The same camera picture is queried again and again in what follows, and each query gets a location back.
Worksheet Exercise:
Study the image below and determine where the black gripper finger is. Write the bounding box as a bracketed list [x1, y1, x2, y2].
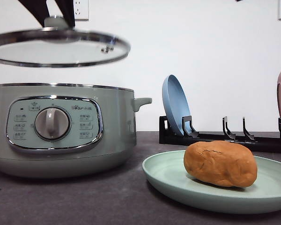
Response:
[18, 0, 50, 28]
[55, 0, 75, 29]

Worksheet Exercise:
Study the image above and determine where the glass steamer lid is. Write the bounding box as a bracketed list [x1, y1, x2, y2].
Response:
[0, 16, 131, 68]

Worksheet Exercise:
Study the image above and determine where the green plate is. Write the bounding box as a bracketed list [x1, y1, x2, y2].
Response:
[142, 150, 281, 214]

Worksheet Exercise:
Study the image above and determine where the brown potato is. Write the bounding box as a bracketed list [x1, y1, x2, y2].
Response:
[184, 141, 258, 188]

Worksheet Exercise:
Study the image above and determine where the green electric steamer pot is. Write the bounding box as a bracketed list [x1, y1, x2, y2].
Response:
[0, 82, 152, 179]

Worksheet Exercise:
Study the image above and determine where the blue plate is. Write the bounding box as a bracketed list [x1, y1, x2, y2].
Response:
[162, 75, 191, 135]

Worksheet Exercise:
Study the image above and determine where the black plate rack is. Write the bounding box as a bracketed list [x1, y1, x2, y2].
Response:
[159, 116, 281, 153]

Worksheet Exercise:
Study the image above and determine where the white wall socket left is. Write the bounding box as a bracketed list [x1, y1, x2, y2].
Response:
[73, 0, 89, 22]

